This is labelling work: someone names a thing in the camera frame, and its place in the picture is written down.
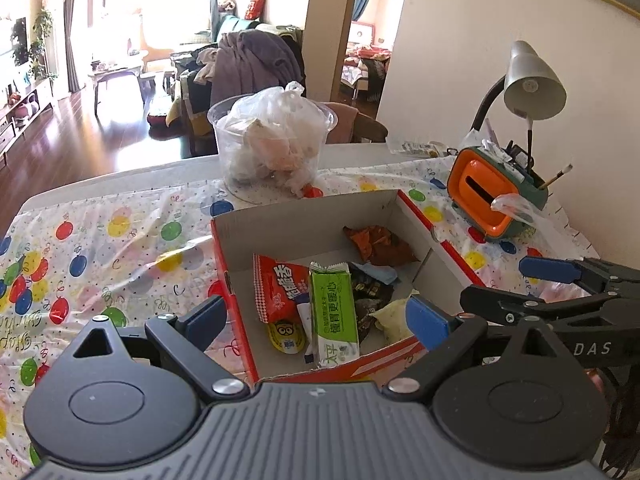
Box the yellow cartoon drink pouch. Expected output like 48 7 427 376
264 319 307 357

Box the white standing air conditioner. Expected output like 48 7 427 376
42 0 69 92

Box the wooden tv cabinet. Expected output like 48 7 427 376
0 79 57 157

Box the paintbrush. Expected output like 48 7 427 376
537 163 575 190

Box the red snack packet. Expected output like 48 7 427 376
252 253 312 327

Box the coffee table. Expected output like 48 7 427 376
88 57 147 104

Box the grey blanket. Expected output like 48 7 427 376
209 29 306 107

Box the white plastic bag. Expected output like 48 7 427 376
224 81 334 197

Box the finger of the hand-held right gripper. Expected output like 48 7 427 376
459 283 617 326
518 256 640 298

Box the balloon print tablecloth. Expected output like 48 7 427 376
0 159 602 480

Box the cream snack packet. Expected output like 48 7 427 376
369 294 422 347

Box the clear plastic film scrap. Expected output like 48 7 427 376
491 193 537 226

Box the dark brown snack packet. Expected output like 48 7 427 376
349 269 387 302

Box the green potted plant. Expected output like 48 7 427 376
27 9 54 82

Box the red cardboard box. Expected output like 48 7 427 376
209 188 489 387

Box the clear plastic tub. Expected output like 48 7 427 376
207 92 339 202

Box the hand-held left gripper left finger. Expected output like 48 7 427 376
72 294 250 402

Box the dark floor cushion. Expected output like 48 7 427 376
146 107 174 129

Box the green white snack packet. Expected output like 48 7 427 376
307 261 362 367

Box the light blue snack packet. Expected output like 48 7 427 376
359 261 402 287

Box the grey desk lamp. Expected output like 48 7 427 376
469 40 569 181

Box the teal sofa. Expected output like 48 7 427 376
170 14 306 157

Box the orange green tissue holder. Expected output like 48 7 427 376
446 145 550 242

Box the bed with pink bedding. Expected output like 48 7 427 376
339 44 394 107

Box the clear plastic packet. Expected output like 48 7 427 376
389 140 447 158

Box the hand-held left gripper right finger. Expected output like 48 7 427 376
382 294 569 402

